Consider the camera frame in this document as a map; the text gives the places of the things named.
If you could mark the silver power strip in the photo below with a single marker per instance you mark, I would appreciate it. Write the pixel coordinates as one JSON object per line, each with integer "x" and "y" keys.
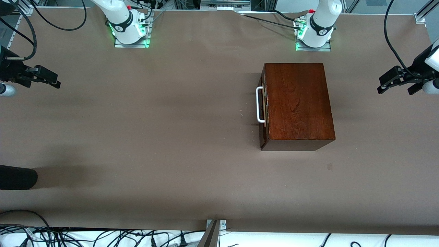
{"x": 223, "y": 5}

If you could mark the black ribbed foam cylinder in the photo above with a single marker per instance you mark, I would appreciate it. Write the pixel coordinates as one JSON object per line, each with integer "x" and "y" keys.
{"x": 17, "y": 177}

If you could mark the dark brown wooden cabinet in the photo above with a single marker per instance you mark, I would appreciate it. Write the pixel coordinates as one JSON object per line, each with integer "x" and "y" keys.
{"x": 298, "y": 103}

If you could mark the aluminium profile bar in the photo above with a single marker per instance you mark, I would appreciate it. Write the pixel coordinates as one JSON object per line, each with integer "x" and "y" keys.
{"x": 211, "y": 236}

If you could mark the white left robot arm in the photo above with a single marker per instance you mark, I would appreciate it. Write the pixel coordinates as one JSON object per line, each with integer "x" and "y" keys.
{"x": 319, "y": 27}

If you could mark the aluminium frame corner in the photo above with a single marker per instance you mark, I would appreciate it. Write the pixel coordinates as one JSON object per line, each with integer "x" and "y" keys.
{"x": 24, "y": 7}
{"x": 420, "y": 18}

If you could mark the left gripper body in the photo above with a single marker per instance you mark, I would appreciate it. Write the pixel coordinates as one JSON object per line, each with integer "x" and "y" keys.
{"x": 418, "y": 65}

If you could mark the small metal bracket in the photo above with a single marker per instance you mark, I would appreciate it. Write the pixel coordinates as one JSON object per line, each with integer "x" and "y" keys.
{"x": 223, "y": 224}

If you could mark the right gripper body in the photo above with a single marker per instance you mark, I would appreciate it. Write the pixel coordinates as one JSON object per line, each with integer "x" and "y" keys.
{"x": 9, "y": 69}

